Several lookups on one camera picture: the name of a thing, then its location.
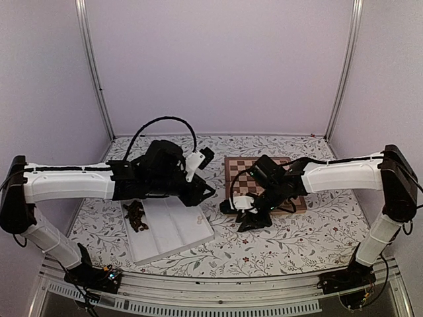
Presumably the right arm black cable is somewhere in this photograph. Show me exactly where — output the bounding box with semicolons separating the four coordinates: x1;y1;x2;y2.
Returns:
229;164;258;212

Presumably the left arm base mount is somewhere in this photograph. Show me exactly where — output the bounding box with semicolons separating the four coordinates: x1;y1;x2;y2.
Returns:
64;264;122;294

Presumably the dark chess pieces pile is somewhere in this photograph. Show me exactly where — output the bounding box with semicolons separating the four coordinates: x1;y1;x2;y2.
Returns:
123;200;149;232

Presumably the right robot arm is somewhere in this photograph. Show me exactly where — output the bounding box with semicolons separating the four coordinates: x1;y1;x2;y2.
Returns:
229;145;422;288

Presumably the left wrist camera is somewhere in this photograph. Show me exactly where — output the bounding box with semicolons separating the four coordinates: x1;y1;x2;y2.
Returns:
185;147;215;182

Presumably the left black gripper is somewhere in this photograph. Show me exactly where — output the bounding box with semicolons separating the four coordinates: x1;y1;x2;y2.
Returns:
147;166;215;207

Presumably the right aluminium frame post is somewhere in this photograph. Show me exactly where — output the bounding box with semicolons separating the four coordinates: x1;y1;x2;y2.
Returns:
325;0;364;142

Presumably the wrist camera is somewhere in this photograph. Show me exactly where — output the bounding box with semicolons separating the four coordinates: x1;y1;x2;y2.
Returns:
219;195;258;215
185;147;215;182

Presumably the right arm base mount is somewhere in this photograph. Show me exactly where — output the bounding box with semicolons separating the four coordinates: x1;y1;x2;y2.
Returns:
316;268;376;310

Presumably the front aluminium rail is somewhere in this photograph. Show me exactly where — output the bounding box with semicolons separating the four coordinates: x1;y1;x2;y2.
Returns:
28;257;416;316

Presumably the left aluminium frame post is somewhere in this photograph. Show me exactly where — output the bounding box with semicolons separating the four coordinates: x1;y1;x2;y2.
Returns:
75;0;116;141

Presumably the aluminium frame post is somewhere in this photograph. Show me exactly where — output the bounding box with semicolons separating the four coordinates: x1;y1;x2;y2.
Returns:
75;0;116;141
325;0;364;142

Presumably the white divided tray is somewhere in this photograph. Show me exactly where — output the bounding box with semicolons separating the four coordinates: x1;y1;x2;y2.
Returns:
120;197;214;265

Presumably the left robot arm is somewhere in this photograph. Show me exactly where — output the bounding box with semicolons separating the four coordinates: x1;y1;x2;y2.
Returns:
1;140;215;287

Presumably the wooden chessboard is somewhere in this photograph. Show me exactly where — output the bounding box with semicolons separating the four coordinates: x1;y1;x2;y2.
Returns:
224;157;307;215

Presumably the light chess pieces pile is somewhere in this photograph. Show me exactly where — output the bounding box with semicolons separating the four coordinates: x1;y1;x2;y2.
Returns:
196;215;204;225

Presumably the floral patterned table mat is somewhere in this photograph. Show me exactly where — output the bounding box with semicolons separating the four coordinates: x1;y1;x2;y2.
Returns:
64;133;381;278

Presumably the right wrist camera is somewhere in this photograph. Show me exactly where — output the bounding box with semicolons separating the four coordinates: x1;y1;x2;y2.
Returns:
219;195;258;215

